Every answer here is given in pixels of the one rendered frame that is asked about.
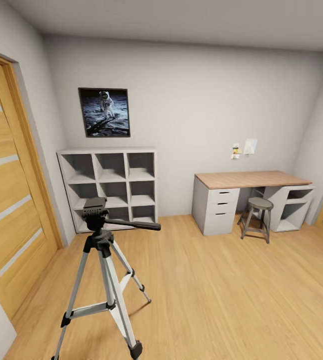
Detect camera tripod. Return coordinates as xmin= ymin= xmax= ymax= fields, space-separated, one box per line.
xmin=51 ymin=196 xmax=162 ymax=360

